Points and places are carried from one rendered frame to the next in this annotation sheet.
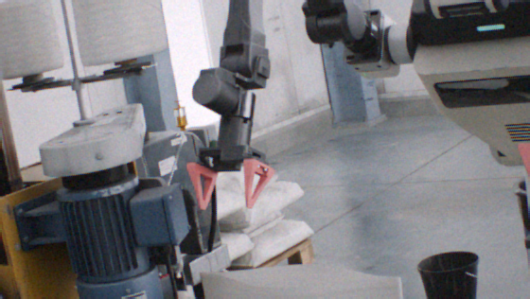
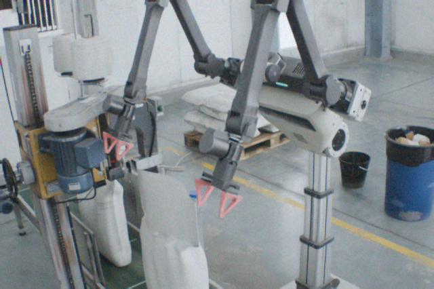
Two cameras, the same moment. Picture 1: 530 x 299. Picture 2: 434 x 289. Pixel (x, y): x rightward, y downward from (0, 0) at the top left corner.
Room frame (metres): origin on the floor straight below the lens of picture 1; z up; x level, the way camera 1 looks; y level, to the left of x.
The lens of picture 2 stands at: (0.12, -0.83, 1.91)
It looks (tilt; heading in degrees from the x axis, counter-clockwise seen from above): 20 degrees down; 18
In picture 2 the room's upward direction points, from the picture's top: 3 degrees counter-clockwise
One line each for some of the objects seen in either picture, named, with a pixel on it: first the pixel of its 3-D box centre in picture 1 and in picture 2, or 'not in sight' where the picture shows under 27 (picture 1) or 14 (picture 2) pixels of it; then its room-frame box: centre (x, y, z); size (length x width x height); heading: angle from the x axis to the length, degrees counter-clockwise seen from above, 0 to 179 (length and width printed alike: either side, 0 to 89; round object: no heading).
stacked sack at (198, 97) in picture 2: not in sight; (214, 93); (5.14, 0.80, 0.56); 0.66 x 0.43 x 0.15; 143
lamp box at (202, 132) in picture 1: (200, 147); (155, 106); (2.18, 0.13, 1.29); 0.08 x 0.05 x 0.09; 55
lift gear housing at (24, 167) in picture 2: not in sight; (24, 172); (1.66, 0.56, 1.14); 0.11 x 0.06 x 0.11; 55
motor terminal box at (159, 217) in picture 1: (161, 221); (90, 155); (1.65, 0.19, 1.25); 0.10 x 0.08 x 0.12; 170
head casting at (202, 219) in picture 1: (127, 196); (119, 123); (2.13, 0.31, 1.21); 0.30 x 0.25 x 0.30; 55
